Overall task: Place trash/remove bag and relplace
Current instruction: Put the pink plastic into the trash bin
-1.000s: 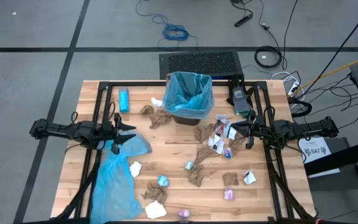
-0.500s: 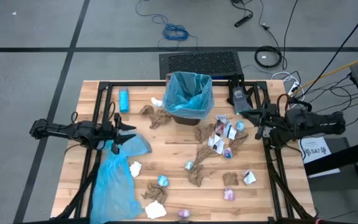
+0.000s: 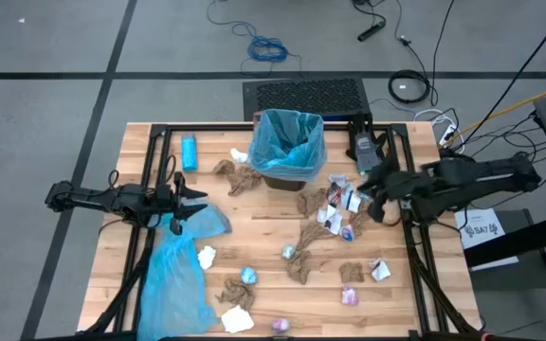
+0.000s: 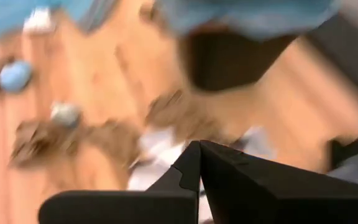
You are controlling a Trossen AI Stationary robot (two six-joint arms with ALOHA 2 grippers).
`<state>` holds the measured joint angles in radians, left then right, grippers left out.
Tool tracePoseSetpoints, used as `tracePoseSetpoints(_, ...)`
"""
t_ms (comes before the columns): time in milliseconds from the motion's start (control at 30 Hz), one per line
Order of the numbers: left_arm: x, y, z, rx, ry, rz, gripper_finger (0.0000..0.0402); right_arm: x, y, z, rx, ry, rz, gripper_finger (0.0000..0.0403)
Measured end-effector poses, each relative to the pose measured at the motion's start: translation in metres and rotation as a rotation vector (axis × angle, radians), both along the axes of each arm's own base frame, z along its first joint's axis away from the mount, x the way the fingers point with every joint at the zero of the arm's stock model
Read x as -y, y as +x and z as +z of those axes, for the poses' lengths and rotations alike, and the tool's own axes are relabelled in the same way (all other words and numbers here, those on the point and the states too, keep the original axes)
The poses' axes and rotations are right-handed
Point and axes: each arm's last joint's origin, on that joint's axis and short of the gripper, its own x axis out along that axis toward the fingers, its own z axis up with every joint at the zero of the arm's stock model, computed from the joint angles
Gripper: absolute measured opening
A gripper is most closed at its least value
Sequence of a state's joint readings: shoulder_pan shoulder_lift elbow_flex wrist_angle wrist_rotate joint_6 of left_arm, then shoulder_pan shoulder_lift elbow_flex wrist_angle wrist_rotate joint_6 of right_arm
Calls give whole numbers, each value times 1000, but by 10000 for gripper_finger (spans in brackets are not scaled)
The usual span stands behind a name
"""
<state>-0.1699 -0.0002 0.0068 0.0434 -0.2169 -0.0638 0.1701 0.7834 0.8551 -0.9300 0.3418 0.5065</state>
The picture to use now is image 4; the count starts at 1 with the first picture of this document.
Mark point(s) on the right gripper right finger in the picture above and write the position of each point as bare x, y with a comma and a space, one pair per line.
275, 202

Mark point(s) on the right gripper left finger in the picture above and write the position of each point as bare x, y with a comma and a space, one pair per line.
120, 208

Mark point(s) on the white paper with grey print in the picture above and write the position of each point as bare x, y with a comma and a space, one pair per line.
157, 155

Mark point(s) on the brown paper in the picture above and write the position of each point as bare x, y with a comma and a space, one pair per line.
67, 146
182, 115

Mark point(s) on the small grey scrap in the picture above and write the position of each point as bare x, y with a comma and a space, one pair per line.
65, 114

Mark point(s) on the black plastic trash bin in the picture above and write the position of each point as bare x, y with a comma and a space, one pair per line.
228, 62

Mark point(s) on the white paper with black patch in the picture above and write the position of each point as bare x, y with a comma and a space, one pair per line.
39, 20

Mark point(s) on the roll of blue trash bags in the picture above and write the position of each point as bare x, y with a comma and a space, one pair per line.
15, 76

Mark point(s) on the black aluminium table frame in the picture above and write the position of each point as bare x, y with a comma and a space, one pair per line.
353, 146

